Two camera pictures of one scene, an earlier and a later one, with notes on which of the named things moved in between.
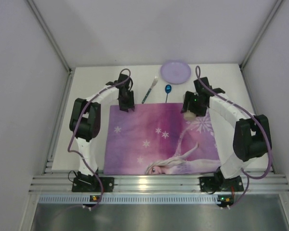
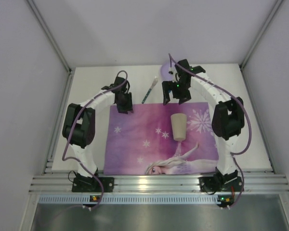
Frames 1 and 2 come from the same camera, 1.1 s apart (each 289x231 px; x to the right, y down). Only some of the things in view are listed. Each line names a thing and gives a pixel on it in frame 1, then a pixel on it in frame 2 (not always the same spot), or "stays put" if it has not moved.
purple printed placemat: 156,139 stays put
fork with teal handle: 153,83 stays put
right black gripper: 193,109 to 175,94
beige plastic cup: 189,116 to 178,121
